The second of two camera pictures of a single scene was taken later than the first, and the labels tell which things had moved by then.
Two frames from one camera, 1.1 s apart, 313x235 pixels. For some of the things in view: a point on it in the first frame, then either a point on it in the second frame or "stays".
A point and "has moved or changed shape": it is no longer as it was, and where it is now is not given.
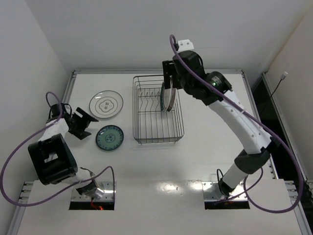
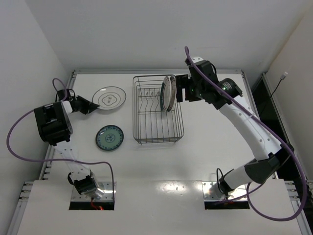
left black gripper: (79, 122) to (79, 105)
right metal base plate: (211, 191) stays
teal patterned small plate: (109, 137) stays
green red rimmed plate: (172, 97) stays
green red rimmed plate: (165, 94) stays
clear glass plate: (106, 104) has moved or changed shape
